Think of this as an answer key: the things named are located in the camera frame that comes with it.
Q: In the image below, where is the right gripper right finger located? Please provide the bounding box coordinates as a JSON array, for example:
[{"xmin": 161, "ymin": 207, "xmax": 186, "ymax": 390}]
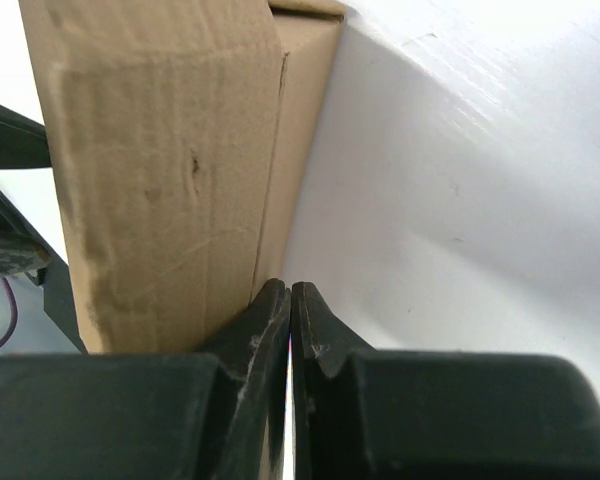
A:
[{"xmin": 291, "ymin": 282, "xmax": 600, "ymax": 479}]

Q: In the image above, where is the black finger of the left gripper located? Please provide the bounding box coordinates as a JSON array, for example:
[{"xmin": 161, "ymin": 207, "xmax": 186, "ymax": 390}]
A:
[{"xmin": 0, "ymin": 105, "xmax": 51, "ymax": 169}]

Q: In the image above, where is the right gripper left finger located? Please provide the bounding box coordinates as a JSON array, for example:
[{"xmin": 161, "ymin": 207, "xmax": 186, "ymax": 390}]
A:
[{"xmin": 0, "ymin": 279, "xmax": 291, "ymax": 479}]

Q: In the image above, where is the cardboard box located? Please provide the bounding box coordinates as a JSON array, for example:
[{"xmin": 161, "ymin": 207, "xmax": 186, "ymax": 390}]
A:
[{"xmin": 20, "ymin": 1, "xmax": 345, "ymax": 353}]

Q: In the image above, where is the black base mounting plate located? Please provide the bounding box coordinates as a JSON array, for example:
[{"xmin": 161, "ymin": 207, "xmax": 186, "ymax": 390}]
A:
[{"xmin": 0, "ymin": 192, "xmax": 86, "ymax": 353}]

